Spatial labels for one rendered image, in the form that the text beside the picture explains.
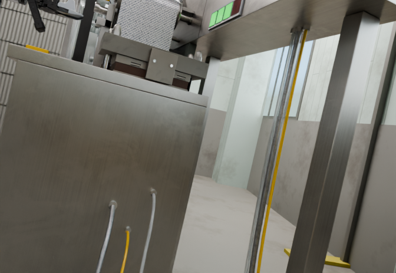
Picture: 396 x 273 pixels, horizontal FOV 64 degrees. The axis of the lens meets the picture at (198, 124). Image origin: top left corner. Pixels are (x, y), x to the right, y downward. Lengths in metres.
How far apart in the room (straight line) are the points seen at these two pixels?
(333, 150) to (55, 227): 0.86
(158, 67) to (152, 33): 0.27
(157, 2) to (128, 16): 0.14
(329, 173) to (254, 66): 4.17
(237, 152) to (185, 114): 3.72
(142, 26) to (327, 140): 0.90
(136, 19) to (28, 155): 0.68
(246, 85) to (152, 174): 3.82
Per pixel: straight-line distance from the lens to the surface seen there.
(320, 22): 0.98
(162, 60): 1.17
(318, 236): 0.85
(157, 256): 1.26
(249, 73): 4.89
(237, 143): 4.82
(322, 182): 0.82
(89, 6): 1.73
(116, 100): 1.09
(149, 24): 1.41
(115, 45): 1.16
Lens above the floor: 0.79
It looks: level
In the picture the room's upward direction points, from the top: 13 degrees clockwise
